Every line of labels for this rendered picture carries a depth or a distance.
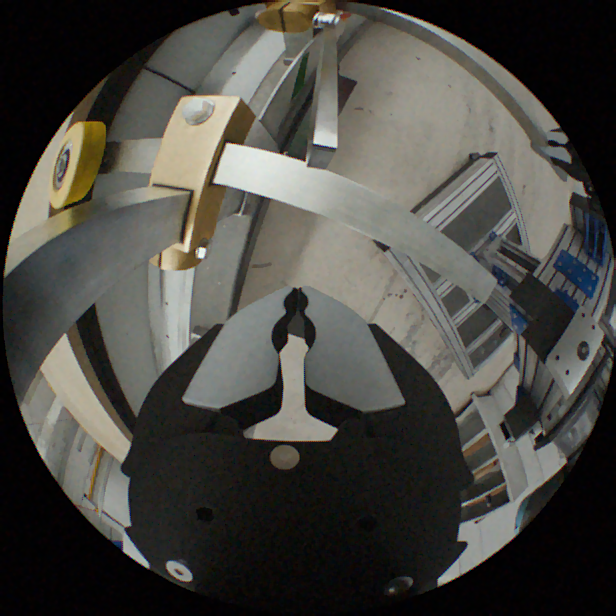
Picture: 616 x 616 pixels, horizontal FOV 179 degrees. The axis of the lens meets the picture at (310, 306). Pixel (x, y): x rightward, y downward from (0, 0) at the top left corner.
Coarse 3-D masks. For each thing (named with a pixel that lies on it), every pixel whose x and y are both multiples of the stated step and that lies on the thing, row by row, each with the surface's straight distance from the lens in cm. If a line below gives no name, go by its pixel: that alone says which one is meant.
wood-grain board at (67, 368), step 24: (96, 96) 30; (72, 120) 28; (48, 168) 30; (48, 192) 28; (24, 216) 45; (48, 216) 28; (72, 336) 36; (48, 360) 71; (72, 360) 40; (72, 384) 58; (96, 384) 44; (72, 408) 113; (96, 408) 55; (96, 432) 115; (120, 432) 59; (120, 456) 156
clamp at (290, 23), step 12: (288, 0) 25; (300, 0) 24; (324, 0) 25; (336, 0) 28; (264, 12) 24; (276, 12) 23; (288, 12) 23; (300, 12) 23; (312, 12) 24; (324, 12) 26; (264, 24) 25; (276, 24) 25; (288, 24) 24; (300, 24) 24
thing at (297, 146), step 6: (312, 102) 32; (306, 114) 32; (306, 120) 31; (300, 126) 31; (306, 126) 31; (300, 132) 31; (306, 132) 31; (294, 138) 30; (300, 138) 30; (306, 138) 30; (294, 144) 30; (300, 144) 30; (288, 150) 30; (294, 150) 30; (300, 150) 30; (288, 156) 30; (294, 156) 30
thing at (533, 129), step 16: (368, 16) 29; (384, 16) 28; (400, 16) 27; (416, 32) 28; (432, 32) 28; (448, 48) 29; (464, 48) 29; (464, 64) 30; (480, 64) 29; (480, 80) 31; (496, 80) 30; (496, 96) 32; (512, 96) 31; (512, 112) 33; (528, 112) 33; (528, 128) 34; (544, 144) 35
